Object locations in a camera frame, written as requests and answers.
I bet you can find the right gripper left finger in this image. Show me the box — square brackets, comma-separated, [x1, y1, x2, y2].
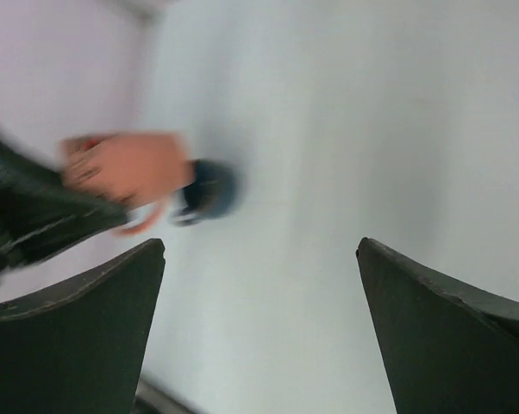
[0, 239, 166, 414]

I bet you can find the blue mug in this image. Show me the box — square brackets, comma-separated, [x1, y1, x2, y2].
[171, 159, 240, 227]

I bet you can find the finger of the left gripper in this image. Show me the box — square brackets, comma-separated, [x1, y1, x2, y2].
[0, 139, 128, 274]

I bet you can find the salmon pink mug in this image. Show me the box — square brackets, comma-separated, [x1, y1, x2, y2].
[59, 132, 195, 235]

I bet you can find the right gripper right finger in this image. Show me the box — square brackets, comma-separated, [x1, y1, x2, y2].
[356, 238, 519, 414]

